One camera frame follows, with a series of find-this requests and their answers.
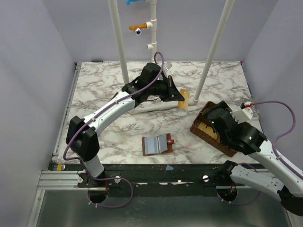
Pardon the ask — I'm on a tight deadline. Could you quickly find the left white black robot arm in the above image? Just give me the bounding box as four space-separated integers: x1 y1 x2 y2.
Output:
66 62 185 178

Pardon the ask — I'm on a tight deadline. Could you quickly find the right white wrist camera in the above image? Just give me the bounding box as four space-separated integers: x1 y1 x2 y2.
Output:
231 102 253 124

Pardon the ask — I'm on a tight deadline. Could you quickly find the gold card in tray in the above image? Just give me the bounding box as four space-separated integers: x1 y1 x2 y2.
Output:
198 122 218 140

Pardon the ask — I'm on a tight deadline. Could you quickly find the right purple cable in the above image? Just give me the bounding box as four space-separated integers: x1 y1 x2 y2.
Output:
216 101 303 206

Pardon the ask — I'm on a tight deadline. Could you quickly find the orange pipe hook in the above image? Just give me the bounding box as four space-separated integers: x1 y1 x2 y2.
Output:
128 21 153 31

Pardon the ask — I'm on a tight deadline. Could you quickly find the brown leather card holder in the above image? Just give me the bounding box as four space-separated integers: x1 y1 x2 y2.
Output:
142 133 175 157

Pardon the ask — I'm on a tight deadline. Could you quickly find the aluminium rail frame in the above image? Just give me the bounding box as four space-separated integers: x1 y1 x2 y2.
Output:
26 62 82 227

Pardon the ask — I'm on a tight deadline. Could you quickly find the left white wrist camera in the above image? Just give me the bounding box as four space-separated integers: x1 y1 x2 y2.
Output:
164 61 172 71

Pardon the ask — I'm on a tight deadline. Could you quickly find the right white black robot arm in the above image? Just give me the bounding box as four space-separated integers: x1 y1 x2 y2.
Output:
203 101 303 216

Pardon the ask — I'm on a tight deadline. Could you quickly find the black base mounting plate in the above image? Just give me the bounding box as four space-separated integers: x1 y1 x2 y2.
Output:
78 163 263 198

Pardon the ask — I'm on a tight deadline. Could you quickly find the gold credit card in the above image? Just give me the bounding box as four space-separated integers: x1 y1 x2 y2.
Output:
178 89 189 110

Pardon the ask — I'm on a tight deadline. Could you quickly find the white PVC pipe frame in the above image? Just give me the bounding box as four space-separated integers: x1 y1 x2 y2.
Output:
107 0 236 114

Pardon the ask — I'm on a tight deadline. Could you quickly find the blue pipe hook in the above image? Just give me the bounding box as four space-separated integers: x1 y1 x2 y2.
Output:
125 0 147 6

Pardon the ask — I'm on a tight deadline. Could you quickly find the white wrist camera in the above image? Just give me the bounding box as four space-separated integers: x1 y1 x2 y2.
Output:
164 61 172 71
231 102 253 124

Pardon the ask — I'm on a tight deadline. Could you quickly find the brown woven divided tray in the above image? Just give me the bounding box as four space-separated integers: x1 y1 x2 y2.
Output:
190 101 253 157

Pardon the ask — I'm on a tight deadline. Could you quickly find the blue white small ball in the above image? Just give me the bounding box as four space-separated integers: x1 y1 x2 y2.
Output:
134 28 142 36

